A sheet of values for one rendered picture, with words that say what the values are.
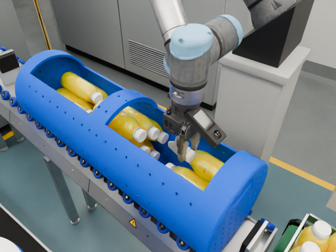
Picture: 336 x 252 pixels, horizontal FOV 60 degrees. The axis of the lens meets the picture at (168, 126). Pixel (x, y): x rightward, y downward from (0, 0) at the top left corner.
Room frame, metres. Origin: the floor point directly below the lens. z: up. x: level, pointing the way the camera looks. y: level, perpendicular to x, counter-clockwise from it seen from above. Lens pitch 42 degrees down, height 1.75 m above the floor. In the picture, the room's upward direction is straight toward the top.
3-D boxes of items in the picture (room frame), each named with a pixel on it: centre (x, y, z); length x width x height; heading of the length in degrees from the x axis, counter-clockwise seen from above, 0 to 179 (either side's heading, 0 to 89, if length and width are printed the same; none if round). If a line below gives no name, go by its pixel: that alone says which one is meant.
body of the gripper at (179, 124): (0.60, -0.04, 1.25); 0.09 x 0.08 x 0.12; 48
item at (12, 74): (1.25, 0.78, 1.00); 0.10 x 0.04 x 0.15; 139
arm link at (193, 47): (0.60, -0.05, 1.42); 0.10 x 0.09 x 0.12; 140
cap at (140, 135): (0.62, 0.08, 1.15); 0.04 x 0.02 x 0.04; 139
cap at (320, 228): (0.36, -0.37, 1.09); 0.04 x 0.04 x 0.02
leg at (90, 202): (1.12, 0.52, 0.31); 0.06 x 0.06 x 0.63; 49
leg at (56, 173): (1.01, 0.61, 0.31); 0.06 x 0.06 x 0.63; 49
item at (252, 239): (0.37, -0.22, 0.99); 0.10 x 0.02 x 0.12; 139
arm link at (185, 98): (0.59, -0.05, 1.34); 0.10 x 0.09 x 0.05; 138
